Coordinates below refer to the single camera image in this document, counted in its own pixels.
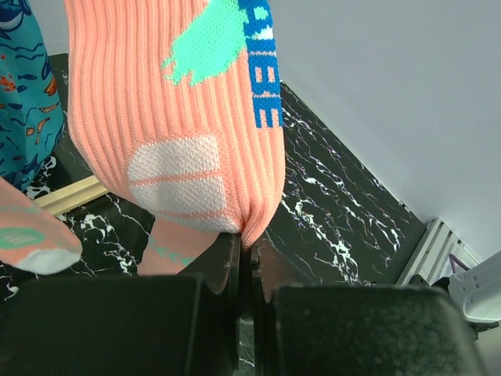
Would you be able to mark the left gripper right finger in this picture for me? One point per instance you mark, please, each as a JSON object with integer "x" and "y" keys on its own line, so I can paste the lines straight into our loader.
{"x": 302, "y": 328}

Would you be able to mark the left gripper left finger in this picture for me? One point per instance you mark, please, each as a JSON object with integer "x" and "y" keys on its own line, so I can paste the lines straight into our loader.
{"x": 184, "y": 324}

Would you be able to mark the pink sock front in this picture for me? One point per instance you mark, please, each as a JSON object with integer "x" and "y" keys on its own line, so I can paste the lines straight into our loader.
{"x": 33, "y": 240}

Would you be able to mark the pink sock end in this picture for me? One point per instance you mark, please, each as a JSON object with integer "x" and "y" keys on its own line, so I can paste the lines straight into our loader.
{"x": 175, "y": 106}

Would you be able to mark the blue shark print shorts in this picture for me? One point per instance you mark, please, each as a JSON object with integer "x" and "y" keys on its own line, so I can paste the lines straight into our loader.
{"x": 32, "y": 119}

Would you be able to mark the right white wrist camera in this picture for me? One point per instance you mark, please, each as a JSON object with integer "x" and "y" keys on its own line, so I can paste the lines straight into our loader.
{"x": 476, "y": 290}

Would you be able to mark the wooden clothes rack frame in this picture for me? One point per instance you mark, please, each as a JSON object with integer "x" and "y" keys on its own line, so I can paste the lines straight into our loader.
{"x": 72, "y": 196}

